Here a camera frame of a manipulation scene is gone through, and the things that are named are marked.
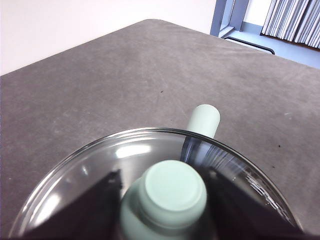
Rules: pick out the white pleated curtain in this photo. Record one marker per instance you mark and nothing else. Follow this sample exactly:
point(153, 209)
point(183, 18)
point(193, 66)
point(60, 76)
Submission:
point(292, 20)

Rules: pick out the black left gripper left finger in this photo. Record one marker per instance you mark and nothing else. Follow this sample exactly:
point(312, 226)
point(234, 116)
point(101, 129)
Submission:
point(82, 215)

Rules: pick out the black bent tube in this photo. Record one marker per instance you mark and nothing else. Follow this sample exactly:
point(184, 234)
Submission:
point(260, 47)

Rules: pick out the blue-grey window frame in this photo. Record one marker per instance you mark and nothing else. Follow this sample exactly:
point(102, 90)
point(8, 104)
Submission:
point(225, 17)

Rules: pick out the glass lid with green knob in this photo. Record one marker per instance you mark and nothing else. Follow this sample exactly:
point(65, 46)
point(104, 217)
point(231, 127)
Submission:
point(172, 190)

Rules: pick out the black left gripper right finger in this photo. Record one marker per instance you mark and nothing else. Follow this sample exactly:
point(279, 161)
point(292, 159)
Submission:
point(245, 215)

